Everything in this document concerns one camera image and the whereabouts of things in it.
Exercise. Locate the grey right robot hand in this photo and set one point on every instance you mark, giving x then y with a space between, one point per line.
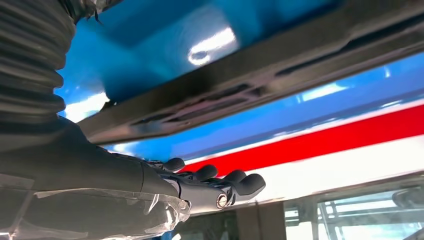
82 172

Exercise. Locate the blue metal shelf rack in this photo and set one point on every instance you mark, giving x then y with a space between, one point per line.
159 49

